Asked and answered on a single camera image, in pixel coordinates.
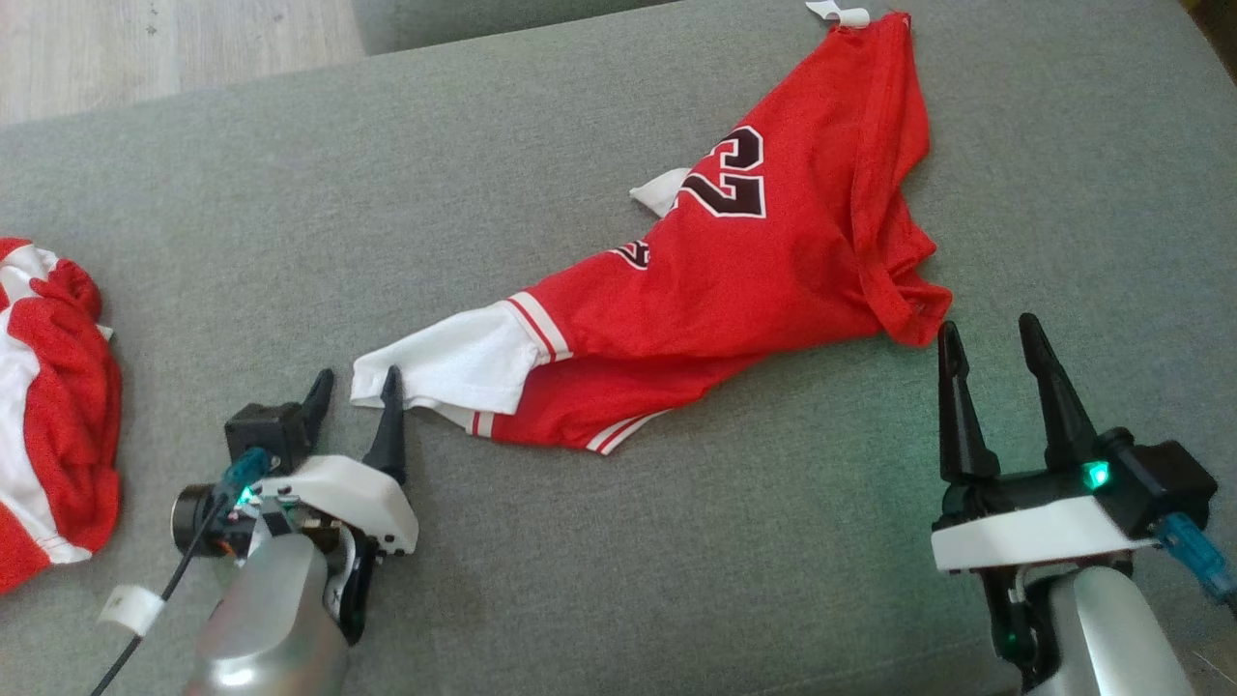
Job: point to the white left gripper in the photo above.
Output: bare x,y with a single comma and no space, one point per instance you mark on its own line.
358,493

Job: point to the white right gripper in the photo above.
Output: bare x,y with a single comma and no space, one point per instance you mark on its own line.
1034,532

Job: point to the red number jersey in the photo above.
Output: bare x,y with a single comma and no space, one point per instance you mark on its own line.
754,290

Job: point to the red shorts white stripe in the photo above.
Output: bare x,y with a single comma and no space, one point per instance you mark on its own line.
68,387

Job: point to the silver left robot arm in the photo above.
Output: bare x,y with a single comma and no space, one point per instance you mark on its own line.
271,619

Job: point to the grey sofa seat cushion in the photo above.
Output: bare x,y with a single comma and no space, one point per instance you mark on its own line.
618,541

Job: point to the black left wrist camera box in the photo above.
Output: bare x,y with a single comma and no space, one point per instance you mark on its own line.
266,430

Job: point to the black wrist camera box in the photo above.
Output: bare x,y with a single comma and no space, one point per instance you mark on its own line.
1165,483
266,430

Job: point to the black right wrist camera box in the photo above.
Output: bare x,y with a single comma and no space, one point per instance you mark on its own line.
1165,483

